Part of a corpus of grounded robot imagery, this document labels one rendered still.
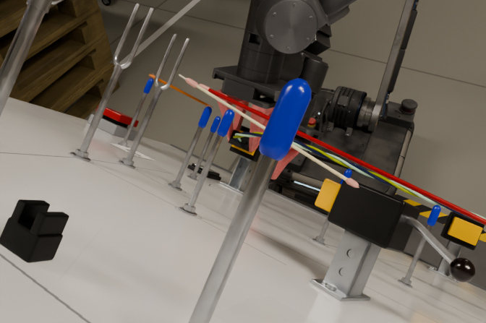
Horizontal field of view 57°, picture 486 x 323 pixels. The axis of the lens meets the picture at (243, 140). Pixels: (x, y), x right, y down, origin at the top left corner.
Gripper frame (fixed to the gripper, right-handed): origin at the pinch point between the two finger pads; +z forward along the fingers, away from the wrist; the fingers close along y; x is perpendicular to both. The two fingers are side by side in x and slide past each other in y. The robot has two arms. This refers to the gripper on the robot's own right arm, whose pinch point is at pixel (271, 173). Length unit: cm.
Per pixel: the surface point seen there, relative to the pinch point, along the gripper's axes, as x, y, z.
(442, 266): 11.7, 28.3, 4.6
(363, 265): -38.0, 25.5, -4.3
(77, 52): 82, -159, 1
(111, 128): -17.7, -20.0, 0.6
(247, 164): -9.2, 0.0, -1.5
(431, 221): -18.8, 26.7, -5.8
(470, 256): 135, 32, 23
